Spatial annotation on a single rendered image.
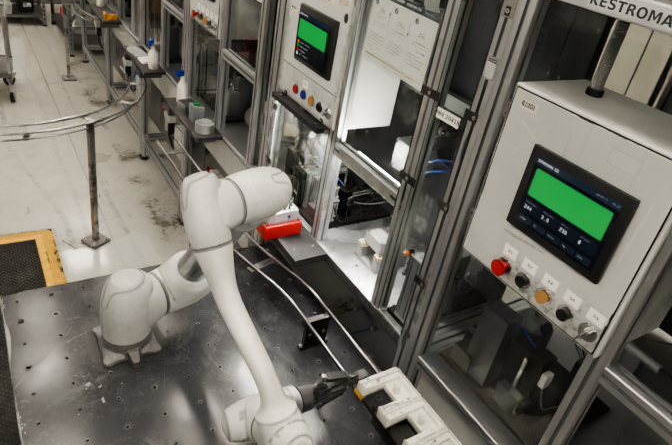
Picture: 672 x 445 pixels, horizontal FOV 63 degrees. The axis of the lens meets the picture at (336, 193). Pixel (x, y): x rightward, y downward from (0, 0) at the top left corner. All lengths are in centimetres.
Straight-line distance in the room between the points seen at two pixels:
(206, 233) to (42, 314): 95
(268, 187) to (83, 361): 89
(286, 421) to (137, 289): 69
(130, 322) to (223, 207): 64
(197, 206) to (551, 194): 80
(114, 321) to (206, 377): 34
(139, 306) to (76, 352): 29
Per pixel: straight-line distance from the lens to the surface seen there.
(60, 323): 213
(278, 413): 139
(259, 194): 142
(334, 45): 189
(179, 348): 200
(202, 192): 136
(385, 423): 165
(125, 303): 183
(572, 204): 124
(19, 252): 362
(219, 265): 139
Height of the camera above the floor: 212
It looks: 29 degrees down
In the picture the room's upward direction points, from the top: 11 degrees clockwise
